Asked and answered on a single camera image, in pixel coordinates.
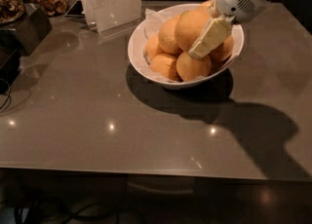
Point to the black tray at left edge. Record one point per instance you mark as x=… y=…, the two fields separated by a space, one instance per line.
x=9 y=67

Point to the far left orange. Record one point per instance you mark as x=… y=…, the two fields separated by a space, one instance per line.
x=152 y=48

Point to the white ceramic bowl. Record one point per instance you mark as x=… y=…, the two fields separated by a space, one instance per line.
x=150 y=26

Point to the front left orange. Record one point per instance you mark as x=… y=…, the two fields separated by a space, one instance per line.
x=165 y=64

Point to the large top orange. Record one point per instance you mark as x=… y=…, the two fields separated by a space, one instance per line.
x=189 y=27

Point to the left middle orange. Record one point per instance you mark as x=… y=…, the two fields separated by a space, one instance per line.
x=166 y=36

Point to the black smartphone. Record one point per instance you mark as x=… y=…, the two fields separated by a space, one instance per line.
x=76 y=10

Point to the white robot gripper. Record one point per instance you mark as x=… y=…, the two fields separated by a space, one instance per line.
x=224 y=12

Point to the back top orange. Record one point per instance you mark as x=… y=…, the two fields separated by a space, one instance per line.
x=204 y=6

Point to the glass jar of nuts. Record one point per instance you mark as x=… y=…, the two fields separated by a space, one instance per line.
x=11 y=10

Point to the right side orange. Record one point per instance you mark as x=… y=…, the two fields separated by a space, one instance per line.
x=223 y=51

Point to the black box stand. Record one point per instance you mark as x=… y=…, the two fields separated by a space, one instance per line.
x=26 y=33

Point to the front centre orange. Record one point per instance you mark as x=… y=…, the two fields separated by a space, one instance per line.
x=189 y=68

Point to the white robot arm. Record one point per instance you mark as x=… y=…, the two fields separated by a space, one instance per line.
x=218 y=29

